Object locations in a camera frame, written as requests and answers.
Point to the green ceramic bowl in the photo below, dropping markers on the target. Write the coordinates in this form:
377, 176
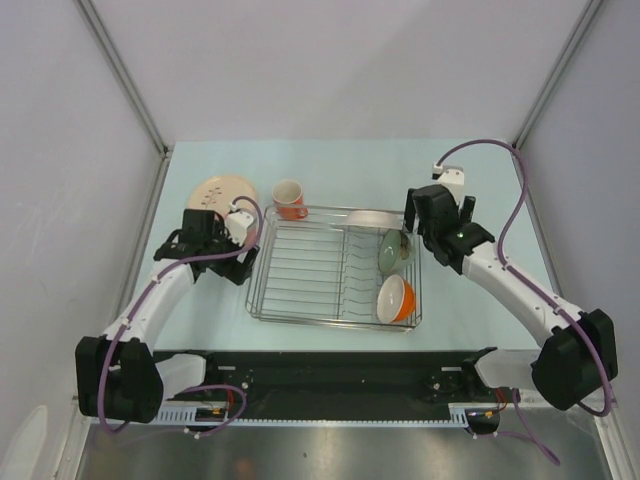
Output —
395, 253

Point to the chrome wire dish rack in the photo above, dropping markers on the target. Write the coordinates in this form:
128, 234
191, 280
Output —
318, 271

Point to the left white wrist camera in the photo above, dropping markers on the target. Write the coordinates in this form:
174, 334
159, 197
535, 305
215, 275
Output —
240, 220

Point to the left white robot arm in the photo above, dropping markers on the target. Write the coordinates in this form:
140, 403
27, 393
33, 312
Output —
117, 375

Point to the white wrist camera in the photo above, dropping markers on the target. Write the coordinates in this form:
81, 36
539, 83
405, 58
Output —
452, 178
240, 220

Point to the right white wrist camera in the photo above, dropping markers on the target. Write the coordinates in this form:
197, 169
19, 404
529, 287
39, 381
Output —
452, 178

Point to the orange ceramic mug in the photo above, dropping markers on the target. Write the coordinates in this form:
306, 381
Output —
287, 196

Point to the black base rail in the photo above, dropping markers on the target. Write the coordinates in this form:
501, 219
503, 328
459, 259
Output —
347, 386

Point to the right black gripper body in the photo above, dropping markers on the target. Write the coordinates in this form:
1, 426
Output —
427, 236

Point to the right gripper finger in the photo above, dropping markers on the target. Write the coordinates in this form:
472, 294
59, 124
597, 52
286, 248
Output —
409, 212
468, 207

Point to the beige pink floral plate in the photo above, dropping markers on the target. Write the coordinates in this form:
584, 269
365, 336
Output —
219, 192

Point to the white ceramic plate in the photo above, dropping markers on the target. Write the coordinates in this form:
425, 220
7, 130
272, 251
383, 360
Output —
373, 219

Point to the white slotted cable duct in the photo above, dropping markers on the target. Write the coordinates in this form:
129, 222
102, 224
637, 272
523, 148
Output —
201, 417

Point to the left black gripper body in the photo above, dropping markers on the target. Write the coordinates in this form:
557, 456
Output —
227, 266

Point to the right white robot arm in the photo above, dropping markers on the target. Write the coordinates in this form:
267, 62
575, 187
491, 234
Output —
577, 353

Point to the orange and white bowl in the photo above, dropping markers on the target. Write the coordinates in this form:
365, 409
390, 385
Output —
396, 300

